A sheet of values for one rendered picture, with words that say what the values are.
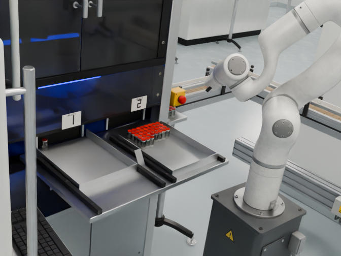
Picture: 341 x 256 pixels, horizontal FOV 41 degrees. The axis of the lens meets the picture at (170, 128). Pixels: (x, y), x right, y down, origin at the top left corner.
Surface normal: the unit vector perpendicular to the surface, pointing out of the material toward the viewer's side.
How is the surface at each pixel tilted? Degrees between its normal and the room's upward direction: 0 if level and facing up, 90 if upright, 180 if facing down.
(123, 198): 0
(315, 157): 90
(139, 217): 90
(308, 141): 90
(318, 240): 0
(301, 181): 90
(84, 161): 0
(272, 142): 128
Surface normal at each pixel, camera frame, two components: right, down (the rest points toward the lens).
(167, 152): 0.11, -0.89
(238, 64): 0.14, -0.04
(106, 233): 0.68, 0.39
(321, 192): -0.72, 0.22
